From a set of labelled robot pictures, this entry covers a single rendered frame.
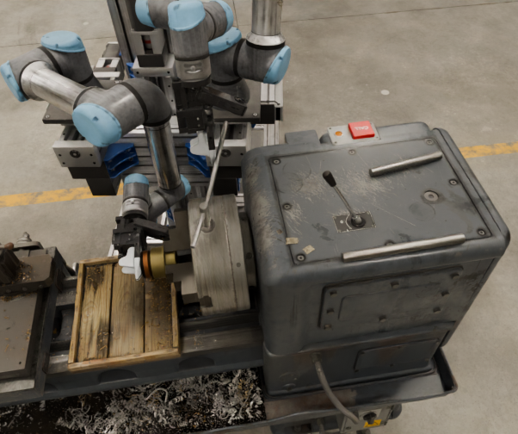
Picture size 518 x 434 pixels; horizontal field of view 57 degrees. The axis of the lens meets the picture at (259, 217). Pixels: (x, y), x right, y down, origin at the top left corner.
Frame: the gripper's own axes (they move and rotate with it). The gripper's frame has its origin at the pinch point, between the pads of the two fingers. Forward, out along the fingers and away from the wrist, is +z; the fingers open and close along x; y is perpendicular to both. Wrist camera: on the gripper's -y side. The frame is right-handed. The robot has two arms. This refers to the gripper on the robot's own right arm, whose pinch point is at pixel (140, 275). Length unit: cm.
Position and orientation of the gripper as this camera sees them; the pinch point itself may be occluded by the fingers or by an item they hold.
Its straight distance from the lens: 129.8
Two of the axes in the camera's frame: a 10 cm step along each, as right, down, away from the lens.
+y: -9.9, 1.1, -0.7
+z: 1.3, 7.7, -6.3
